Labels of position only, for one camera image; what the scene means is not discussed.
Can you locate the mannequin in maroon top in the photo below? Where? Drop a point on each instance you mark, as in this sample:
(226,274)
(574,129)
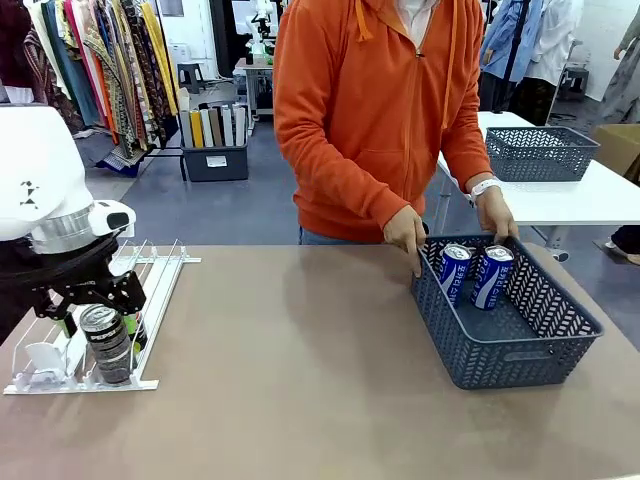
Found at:
(15,50)

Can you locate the black garment stand pole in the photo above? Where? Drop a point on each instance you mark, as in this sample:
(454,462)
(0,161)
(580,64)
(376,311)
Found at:
(515,55)

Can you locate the white side table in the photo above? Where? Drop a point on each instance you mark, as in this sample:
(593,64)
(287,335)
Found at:
(560,200)

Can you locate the person's left forearm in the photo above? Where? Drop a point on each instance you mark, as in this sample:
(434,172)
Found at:
(465,150)

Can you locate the grey step stool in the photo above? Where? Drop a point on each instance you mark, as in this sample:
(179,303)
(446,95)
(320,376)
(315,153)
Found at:
(191,77)

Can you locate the cream fabric sample board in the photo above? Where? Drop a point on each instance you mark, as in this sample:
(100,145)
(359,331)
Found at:
(206,127)

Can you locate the hanging white shirt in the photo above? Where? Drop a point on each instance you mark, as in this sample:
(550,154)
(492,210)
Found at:
(555,40)

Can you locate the pile of folded fabrics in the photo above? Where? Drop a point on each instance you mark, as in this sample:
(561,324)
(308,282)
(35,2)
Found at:
(120,152)

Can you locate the background robot work table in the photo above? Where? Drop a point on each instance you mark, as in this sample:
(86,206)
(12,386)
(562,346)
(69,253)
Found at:
(255,85)

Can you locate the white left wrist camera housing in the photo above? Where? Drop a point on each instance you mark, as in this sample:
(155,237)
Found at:
(115,217)

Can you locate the mannequin in grey dress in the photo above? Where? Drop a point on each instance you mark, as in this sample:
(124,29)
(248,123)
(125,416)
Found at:
(625,80)

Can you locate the brown fabric sample board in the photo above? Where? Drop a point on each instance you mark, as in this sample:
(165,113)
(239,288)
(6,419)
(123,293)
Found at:
(216,126)

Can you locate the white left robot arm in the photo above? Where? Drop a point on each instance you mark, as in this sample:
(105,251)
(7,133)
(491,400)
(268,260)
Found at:
(40,170)

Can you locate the light grey fabric sample board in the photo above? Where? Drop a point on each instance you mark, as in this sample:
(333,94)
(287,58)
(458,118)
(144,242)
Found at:
(227,125)

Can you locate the person in orange hoodie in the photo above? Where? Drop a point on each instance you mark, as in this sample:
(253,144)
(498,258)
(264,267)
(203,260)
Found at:
(370,110)

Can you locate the dark grey storage bin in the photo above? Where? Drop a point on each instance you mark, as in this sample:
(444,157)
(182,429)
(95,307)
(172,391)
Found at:
(215,162)

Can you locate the white fabric sample board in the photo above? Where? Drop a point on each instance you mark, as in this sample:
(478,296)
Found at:
(240,125)

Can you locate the black Pepsi can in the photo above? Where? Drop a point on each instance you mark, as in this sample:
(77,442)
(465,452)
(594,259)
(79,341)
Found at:
(141,335)
(110,350)

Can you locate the person's right forearm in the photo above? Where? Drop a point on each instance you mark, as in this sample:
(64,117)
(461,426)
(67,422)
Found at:
(370,190)

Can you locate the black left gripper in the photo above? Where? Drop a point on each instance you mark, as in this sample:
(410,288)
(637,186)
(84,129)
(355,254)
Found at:
(95,290)

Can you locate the brown cardboard box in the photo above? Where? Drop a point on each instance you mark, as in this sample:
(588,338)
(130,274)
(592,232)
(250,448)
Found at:
(620,145)

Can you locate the person's right hand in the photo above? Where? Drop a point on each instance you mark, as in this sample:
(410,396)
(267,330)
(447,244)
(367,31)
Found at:
(405,235)

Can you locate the bystander's dark leg and shoe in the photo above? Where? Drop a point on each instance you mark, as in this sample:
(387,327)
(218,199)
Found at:
(627,242)

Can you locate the yellow fabric sample board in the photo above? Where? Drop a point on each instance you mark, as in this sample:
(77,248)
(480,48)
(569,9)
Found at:
(197,127)

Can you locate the person's left hand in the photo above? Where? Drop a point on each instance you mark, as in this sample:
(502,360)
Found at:
(495,215)

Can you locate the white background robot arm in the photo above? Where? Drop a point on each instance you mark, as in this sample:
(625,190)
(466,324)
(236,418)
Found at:
(260,25)

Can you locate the black plastic stool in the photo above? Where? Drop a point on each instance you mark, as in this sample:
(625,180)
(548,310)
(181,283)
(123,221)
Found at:
(574,82)

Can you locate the blue Pocari can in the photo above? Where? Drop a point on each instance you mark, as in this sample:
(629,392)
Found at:
(455,277)
(492,280)

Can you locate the grey plastic basket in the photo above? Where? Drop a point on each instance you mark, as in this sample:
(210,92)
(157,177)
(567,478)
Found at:
(505,360)
(540,155)

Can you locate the white wristband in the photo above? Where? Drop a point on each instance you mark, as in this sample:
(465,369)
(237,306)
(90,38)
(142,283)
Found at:
(484,189)

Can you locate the white can dispenser rack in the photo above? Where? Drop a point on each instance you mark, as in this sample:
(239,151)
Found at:
(145,385)

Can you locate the rack of hanging garments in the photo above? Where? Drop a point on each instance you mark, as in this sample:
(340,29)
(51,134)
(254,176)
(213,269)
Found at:
(120,65)

